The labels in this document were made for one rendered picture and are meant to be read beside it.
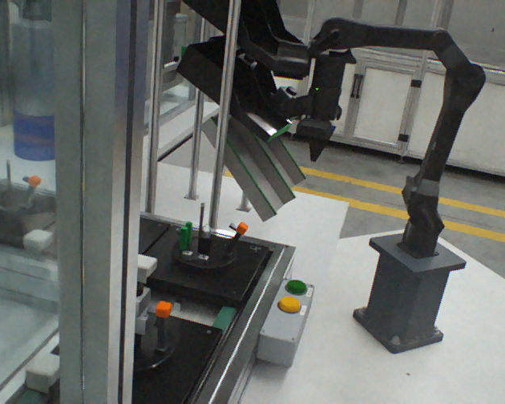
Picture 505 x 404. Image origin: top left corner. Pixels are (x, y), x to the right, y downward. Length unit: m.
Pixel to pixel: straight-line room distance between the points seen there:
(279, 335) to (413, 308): 0.31
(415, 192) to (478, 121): 4.02
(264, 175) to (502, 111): 3.82
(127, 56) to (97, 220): 0.07
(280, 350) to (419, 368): 0.32
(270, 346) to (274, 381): 0.08
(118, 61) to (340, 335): 1.11
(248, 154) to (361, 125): 3.75
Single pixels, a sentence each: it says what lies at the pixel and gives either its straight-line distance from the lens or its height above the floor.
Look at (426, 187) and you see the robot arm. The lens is 1.19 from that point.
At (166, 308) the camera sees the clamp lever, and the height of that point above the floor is 1.08.
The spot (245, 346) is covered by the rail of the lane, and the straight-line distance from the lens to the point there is 1.05.
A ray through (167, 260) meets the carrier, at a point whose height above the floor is 0.97.
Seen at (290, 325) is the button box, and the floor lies 0.96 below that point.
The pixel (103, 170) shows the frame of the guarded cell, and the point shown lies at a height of 1.51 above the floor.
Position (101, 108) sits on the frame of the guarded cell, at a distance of 0.25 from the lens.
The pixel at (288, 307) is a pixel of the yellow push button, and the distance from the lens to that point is 1.15.
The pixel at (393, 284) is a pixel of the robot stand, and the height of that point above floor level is 1.00.
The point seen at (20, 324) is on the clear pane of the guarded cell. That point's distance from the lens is 0.25.
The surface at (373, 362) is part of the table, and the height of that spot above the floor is 0.86.
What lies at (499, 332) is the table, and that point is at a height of 0.86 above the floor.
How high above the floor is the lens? 1.61
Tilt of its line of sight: 24 degrees down
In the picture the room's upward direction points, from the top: 7 degrees clockwise
